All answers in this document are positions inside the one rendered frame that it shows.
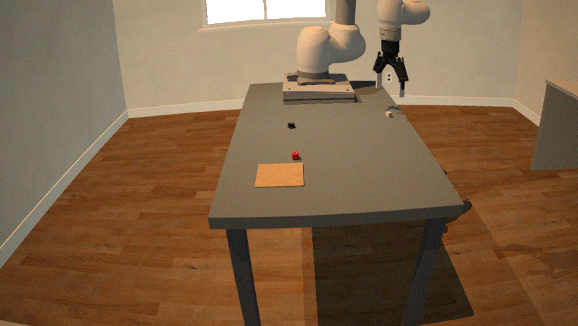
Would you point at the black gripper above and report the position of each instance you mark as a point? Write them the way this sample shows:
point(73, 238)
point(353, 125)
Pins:
point(389, 55)

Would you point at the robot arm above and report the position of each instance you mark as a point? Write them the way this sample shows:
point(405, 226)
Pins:
point(318, 48)

